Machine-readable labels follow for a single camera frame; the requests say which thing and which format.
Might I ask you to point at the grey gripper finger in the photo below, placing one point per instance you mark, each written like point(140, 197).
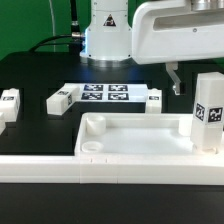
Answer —
point(171, 68)

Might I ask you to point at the white desk top tray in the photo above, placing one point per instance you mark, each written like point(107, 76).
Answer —
point(134, 134)

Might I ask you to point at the white L-shaped fence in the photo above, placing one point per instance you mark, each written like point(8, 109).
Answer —
point(205, 168)

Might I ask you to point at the white marker base plate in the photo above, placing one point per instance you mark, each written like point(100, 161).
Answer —
point(110, 92)

